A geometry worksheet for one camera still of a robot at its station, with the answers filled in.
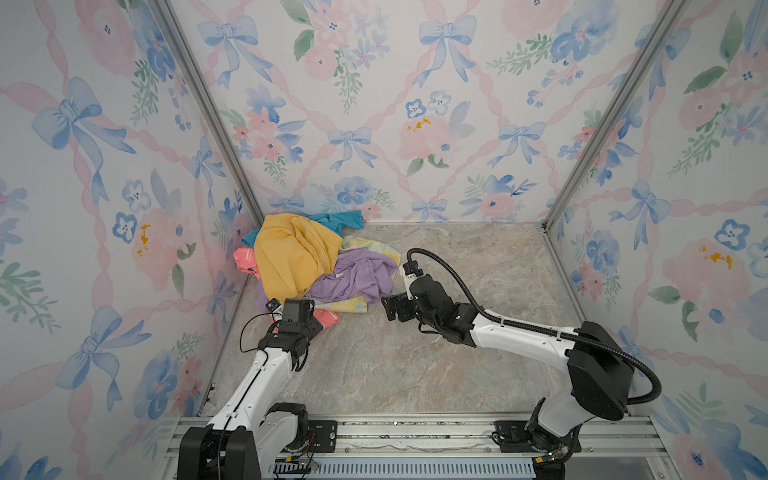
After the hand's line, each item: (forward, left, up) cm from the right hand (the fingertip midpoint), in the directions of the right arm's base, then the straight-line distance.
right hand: (394, 292), depth 83 cm
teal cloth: (+37, +24, -9) cm, 45 cm away
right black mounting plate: (-32, -29, -14) cm, 45 cm away
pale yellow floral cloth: (+4, +12, -13) cm, 18 cm away
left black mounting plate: (-33, +17, -13) cm, 39 cm away
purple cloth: (+15, +13, -11) cm, 23 cm away
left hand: (-5, +25, -8) cm, 27 cm away
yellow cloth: (+14, +32, 0) cm, 35 cm away
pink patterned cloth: (+13, +47, -3) cm, 49 cm away
